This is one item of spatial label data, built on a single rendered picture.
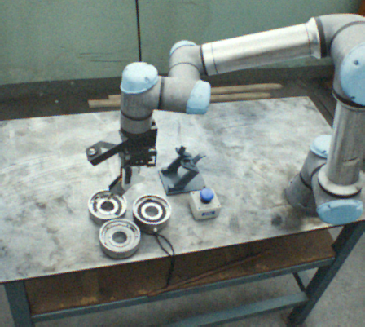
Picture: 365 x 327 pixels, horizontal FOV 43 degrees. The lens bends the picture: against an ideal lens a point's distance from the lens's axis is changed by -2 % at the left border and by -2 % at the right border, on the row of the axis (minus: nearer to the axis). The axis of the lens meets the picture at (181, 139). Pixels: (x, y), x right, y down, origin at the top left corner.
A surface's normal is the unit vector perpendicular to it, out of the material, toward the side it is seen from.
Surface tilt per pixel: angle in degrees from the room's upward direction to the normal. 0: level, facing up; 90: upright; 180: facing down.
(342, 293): 0
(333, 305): 0
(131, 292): 0
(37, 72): 90
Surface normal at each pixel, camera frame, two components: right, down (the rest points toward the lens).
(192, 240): 0.14, -0.73
